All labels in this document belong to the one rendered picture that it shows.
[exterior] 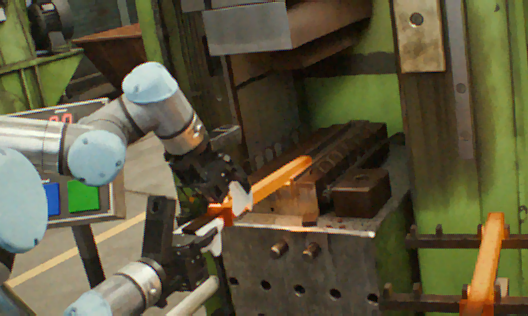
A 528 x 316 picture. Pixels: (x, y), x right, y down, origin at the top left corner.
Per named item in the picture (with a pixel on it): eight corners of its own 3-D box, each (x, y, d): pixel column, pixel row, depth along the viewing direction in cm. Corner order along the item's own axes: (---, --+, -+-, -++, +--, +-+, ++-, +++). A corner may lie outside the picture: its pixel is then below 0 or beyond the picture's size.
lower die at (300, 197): (319, 216, 138) (313, 178, 135) (241, 211, 148) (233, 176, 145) (389, 150, 172) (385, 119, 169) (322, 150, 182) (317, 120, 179)
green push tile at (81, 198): (98, 209, 145) (96, 176, 147) (68, 213, 146) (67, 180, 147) (101, 210, 147) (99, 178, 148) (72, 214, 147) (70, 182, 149)
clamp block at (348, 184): (372, 219, 132) (369, 189, 130) (335, 217, 136) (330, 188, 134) (393, 196, 142) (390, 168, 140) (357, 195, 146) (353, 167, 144)
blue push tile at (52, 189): (58, 214, 146) (57, 182, 147) (29, 218, 147) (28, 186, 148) (62, 215, 148) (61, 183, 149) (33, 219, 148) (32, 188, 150)
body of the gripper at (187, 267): (179, 271, 116) (135, 305, 106) (168, 227, 113) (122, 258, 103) (213, 276, 112) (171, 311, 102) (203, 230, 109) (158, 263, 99)
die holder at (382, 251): (395, 413, 141) (372, 233, 126) (251, 384, 159) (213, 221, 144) (462, 287, 187) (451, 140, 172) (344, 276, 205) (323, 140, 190)
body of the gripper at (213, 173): (191, 205, 118) (157, 162, 110) (209, 169, 123) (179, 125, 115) (225, 208, 115) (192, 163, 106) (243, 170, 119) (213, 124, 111)
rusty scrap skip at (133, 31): (175, 106, 734) (159, 31, 705) (84, 103, 851) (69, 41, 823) (246, 79, 819) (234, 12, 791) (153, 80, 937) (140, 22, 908)
